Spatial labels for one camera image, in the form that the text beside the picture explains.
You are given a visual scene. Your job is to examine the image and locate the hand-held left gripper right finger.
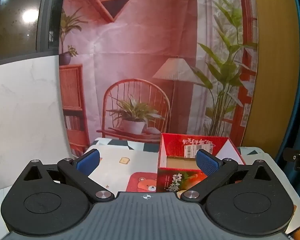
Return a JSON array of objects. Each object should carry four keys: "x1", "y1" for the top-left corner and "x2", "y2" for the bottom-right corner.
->
[{"x1": 181, "y1": 149, "x2": 284, "y2": 201}]

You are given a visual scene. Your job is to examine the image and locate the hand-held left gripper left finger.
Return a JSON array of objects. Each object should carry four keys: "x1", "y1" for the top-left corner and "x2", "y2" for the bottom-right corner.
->
[{"x1": 14, "y1": 149, "x2": 115, "y2": 201}]

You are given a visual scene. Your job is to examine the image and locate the red strawberry print box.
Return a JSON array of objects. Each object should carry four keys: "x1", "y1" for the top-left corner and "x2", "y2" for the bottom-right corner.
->
[{"x1": 156, "y1": 133, "x2": 246, "y2": 193}]

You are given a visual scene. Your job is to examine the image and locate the printed tablecloth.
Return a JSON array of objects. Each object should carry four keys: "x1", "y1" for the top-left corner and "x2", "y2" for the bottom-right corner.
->
[{"x1": 0, "y1": 137, "x2": 300, "y2": 240}]

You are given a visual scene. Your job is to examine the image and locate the yellow wooden panel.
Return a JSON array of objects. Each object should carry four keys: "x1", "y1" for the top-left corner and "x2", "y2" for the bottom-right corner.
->
[{"x1": 242, "y1": 0, "x2": 299, "y2": 148}]

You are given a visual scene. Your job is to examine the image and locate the printed backdrop cloth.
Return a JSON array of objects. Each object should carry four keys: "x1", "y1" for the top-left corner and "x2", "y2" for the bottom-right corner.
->
[{"x1": 59, "y1": 0, "x2": 259, "y2": 155}]

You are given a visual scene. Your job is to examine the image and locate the dark window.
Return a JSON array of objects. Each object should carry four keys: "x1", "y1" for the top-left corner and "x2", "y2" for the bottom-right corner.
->
[{"x1": 0, "y1": 0, "x2": 65, "y2": 67}]

